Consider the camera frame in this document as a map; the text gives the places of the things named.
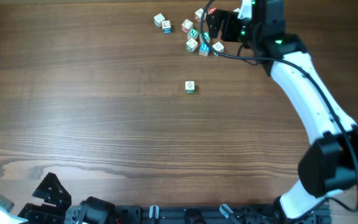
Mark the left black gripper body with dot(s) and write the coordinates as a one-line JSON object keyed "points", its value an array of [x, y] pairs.
{"points": [[32, 219]]}

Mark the red M block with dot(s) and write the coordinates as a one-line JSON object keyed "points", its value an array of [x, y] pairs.
{"points": [[212, 10]]}

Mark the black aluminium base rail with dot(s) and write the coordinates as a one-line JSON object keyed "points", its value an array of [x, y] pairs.
{"points": [[182, 215]]}

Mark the red-edged white block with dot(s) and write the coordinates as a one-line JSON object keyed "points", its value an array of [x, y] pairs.
{"points": [[200, 14]]}

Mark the green N block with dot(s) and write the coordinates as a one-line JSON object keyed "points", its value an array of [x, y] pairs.
{"points": [[193, 34]]}

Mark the blue H block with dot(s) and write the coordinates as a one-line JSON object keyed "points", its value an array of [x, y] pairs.
{"points": [[204, 49]]}

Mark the red-sided block centre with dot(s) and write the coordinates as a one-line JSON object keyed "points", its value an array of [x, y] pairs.
{"points": [[186, 26]]}

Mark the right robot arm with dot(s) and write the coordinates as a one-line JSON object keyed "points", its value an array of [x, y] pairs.
{"points": [[330, 166]]}

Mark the blue-sided block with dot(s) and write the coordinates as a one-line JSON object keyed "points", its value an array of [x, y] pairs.
{"points": [[166, 27]]}

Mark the green-edged block far left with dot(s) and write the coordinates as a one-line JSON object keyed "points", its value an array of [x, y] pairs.
{"points": [[158, 19]]}

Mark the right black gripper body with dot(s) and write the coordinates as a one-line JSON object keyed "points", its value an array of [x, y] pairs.
{"points": [[232, 30]]}

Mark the green-edged white block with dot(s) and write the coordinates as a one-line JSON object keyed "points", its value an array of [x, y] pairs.
{"points": [[191, 45]]}

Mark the green V block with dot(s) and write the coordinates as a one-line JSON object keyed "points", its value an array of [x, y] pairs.
{"points": [[204, 37]]}

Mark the teal-sided circle block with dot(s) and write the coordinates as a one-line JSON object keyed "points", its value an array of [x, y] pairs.
{"points": [[218, 47]]}

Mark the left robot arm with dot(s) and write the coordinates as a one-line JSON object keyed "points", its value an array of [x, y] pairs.
{"points": [[92, 210]]}

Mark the green-sided picture block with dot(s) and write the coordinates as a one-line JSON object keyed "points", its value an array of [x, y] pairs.
{"points": [[189, 87]]}

